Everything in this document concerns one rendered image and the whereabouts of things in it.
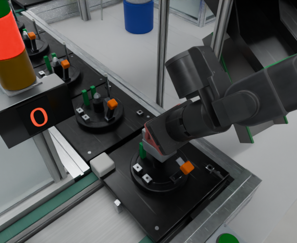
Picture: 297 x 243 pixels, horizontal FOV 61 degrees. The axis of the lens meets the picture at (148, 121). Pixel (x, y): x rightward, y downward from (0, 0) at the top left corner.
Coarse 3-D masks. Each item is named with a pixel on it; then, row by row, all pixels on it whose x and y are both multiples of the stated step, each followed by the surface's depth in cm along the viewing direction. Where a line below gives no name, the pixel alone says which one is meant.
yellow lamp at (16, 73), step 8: (16, 56) 34; (24, 56) 35; (0, 64) 33; (8, 64) 33; (16, 64) 34; (24, 64) 35; (0, 72) 34; (8, 72) 34; (16, 72) 34; (24, 72) 35; (32, 72) 37; (0, 80) 35; (8, 80) 35; (16, 80) 35; (24, 80) 36; (32, 80) 37; (8, 88) 36; (16, 88) 36
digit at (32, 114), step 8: (32, 104) 39; (40, 104) 40; (48, 104) 41; (24, 112) 38; (32, 112) 39; (40, 112) 40; (48, 112) 41; (24, 120) 39; (32, 120) 40; (40, 120) 41; (48, 120) 42; (32, 128) 41; (40, 128) 42
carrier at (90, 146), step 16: (80, 96) 80; (96, 96) 69; (112, 96) 77; (128, 96) 80; (80, 112) 70; (96, 112) 72; (128, 112) 75; (144, 112) 75; (64, 128) 71; (80, 128) 71; (96, 128) 69; (112, 128) 71; (128, 128) 71; (80, 144) 67; (96, 144) 67; (112, 144) 67
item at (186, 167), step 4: (176, 160) 51; (180, 160) 52; (180, 164) 51; (184, 164) 50; (188, 164) 50; (180, 168) 51; (184, 168) 49; (188, 168) 50; (192, 168) 50; (176, 172) 54; (180, 172) 52; (184, 172) 50; (188, 172) 49; (172, 176) 56; (176, 176) 54; (180, 176) 53
